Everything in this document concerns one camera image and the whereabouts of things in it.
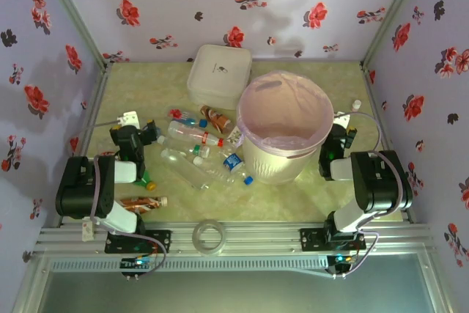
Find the small circuit board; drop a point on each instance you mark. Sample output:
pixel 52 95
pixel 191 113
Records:
pixel 339 260
pixel 137 263

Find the green bottle yellow cap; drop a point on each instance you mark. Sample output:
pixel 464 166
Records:
pixel 144 180

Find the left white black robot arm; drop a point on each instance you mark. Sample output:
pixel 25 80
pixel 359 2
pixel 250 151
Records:
pixel 80 188

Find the clear bottle white cap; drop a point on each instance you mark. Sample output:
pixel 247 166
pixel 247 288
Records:
pixel 216 173

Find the clear bottle green label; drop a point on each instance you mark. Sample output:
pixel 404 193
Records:
pixel 183 146

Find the small white bottle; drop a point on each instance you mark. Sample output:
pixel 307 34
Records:
pixel 356 105

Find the aluminium frame post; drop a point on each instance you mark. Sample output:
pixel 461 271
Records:
pixel 74 12
pixel 393 12

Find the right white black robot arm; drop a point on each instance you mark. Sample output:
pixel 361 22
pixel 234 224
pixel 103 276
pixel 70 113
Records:
pixel 377 181

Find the pink plastic bin liner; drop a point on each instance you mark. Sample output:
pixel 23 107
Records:
pixel 278 85

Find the cream plastic waste bin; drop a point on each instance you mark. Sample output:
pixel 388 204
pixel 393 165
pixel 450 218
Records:
pixel 271 170

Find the clear bottle red cap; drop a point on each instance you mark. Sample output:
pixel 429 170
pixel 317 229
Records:
pixel 190 131

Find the aluminium front rail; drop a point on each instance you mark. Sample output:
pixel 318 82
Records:
pixel 256 239

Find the bottle blue label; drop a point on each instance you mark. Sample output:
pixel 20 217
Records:
pixel 232 162

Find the clear tape roll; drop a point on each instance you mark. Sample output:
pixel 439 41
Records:
pixel 195 236

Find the brown label plastic bottle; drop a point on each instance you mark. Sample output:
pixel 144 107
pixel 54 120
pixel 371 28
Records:
pixel 216 118

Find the white paper tag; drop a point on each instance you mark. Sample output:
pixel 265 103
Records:
pixel 88 230

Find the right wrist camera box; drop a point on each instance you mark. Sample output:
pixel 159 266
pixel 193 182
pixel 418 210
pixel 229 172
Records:
pixel 342 117

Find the clear bottle red flower label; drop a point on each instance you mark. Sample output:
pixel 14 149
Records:
pixel 183 117

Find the frosted bottle white cap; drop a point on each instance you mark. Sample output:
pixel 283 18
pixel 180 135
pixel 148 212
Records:
pixel 183 170

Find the white lidded storage box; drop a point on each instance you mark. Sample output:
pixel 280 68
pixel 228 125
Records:
pixel 220 71

